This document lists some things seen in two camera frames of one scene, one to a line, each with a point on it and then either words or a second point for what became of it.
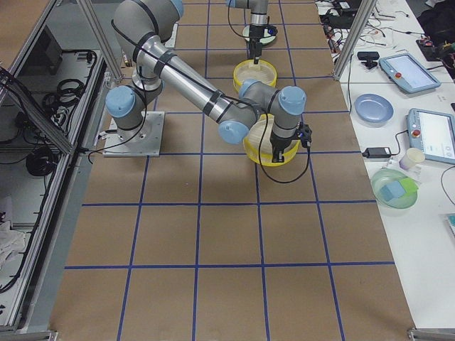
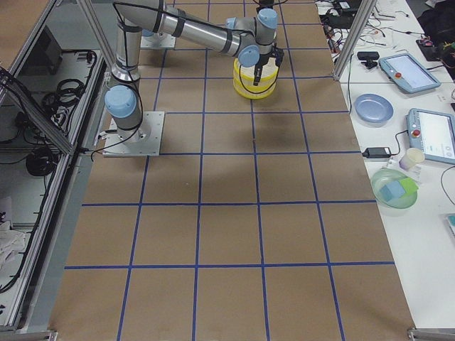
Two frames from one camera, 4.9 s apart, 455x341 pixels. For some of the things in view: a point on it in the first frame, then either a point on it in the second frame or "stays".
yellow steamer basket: x=252 y=143 to x=244 y=75
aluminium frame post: x=367 y=8 stays
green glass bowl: x=394 y=188 stays
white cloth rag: x=11 y=241 stays
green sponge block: x=409 y=185 stays
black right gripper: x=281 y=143 to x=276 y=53
